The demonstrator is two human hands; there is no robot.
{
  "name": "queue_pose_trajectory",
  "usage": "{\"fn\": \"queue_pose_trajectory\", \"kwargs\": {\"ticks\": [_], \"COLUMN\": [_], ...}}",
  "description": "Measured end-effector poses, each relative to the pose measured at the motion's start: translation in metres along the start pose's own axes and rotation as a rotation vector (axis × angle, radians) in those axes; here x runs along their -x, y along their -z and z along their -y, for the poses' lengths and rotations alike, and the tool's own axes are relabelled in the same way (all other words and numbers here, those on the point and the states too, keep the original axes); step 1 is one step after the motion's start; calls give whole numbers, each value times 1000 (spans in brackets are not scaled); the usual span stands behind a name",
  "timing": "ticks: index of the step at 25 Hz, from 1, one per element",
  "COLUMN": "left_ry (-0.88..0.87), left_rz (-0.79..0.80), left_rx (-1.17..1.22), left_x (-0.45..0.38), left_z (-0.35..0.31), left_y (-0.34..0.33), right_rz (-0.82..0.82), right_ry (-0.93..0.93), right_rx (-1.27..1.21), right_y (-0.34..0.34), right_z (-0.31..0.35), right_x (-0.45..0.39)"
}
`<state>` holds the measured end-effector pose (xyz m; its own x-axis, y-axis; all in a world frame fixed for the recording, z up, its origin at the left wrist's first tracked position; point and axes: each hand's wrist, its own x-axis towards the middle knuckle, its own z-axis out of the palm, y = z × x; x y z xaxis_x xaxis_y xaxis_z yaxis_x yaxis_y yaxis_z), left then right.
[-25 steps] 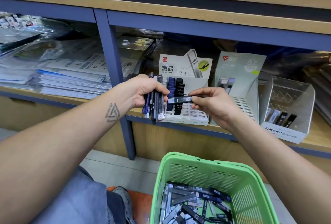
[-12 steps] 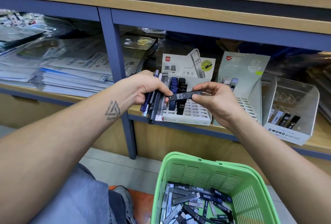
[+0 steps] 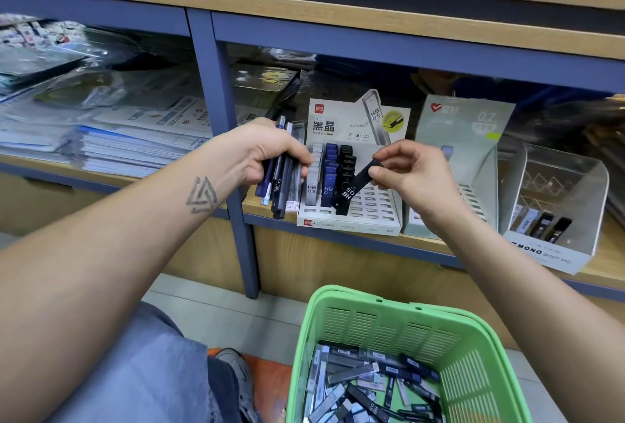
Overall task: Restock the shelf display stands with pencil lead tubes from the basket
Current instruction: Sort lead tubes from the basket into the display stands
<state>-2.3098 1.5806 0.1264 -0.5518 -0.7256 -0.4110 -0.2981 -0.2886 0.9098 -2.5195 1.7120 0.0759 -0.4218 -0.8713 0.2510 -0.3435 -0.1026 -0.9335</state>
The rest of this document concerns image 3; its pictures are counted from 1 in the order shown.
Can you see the person's left hand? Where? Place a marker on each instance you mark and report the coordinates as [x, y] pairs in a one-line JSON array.
[[259, 149]]

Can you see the person's right hand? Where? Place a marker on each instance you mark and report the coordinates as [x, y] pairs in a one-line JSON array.
[[420, 178]]

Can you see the white display box red label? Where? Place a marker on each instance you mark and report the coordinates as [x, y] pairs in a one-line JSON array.
[[376, 218]]

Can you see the pale green display box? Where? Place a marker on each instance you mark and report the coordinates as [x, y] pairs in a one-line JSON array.
[[474, 134]]

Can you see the row of HB lead cases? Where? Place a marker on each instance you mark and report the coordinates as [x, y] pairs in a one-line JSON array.
[[330, 169]]

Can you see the green plastic basket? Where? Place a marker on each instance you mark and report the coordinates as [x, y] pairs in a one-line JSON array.
[[410, 315]]

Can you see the clear plastic display box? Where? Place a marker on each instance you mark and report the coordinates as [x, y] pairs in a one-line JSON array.
[[576, 188]]

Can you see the pile of lead cases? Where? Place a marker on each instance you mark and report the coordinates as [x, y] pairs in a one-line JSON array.
[[376, 384]]

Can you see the person's right forearm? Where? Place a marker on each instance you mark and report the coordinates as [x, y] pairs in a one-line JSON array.
[[547, 320]]

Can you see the person's left forearm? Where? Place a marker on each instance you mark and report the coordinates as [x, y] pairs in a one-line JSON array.
[[98, 291]]

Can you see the stack of wrapped paper packs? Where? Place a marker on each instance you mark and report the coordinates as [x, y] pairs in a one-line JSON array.
[[137, 125]]

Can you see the grey sneaker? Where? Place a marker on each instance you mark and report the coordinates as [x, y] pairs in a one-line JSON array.
[[239, 384]]

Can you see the colourful printed mat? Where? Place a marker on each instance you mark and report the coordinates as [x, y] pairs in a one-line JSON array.
[[273, 388]]

